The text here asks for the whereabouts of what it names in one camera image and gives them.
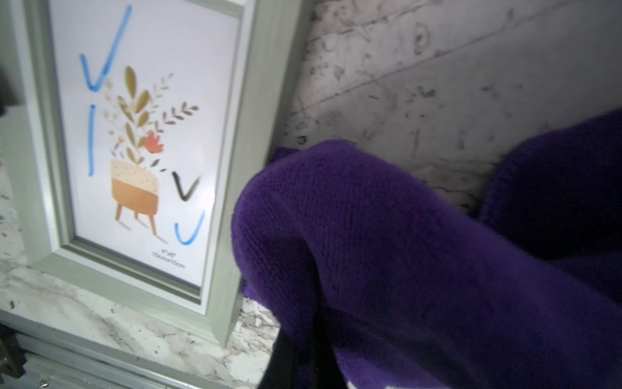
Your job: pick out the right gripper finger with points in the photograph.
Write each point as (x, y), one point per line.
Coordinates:
(287, 367)

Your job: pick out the purple cloth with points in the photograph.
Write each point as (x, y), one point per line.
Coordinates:
(524, 292)

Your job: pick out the grey green picture frame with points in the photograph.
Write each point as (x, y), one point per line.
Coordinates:
(130, 129)

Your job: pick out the aluminium front rail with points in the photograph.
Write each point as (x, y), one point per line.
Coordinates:
(37, 356)

